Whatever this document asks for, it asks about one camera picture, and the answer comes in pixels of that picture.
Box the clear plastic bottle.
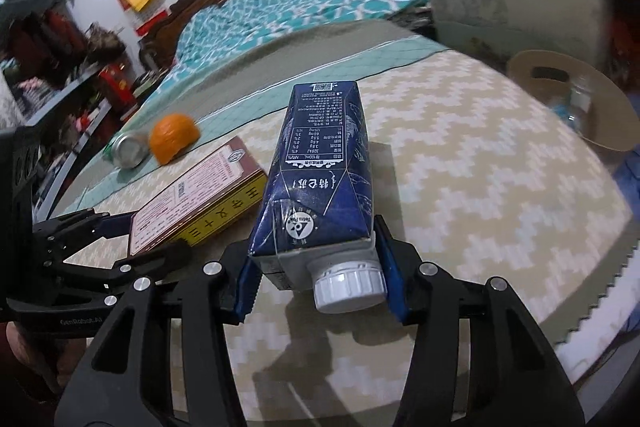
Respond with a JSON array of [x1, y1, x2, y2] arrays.
[[550, 74, 601, 132]]

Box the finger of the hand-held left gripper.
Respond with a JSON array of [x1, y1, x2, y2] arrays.
[[50, 241, 193, 303], [32, 209, 136, 258]]

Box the dark blue milk carton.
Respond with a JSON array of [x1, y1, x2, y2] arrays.
[[247, 79, 388, 314]]

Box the red gift box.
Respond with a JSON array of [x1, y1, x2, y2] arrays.
[[98, 63, 136, 108]]

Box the large orange peel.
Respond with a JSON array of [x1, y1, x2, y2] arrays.
[[149, 113, 201, 166]]

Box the person's left hand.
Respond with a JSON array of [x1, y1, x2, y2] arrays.
[[4, 322, 91, 390]]

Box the grey green quilted mat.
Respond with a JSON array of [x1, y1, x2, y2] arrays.
[[75, 19, 640, 348]]

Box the green white drink can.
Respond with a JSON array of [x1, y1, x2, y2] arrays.
[[102, 129, 151, 170]]

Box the teal patterned blanket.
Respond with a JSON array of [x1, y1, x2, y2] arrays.
[[127, 0, 431, 118]]

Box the grey cluttered shelf rack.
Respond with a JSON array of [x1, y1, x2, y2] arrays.
[[0, 0, 141, 218]]

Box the red yellow book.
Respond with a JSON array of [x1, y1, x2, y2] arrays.
[[127, 137, 268, 257]]

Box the brown handbag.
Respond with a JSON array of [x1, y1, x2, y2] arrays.
[[85, 23, 126, 62]]

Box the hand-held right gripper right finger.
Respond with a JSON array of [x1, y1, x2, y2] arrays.
[[372, 214, 586, 427]]

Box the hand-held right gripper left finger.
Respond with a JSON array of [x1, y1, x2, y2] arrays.
[[52, 243, 263, 427]]

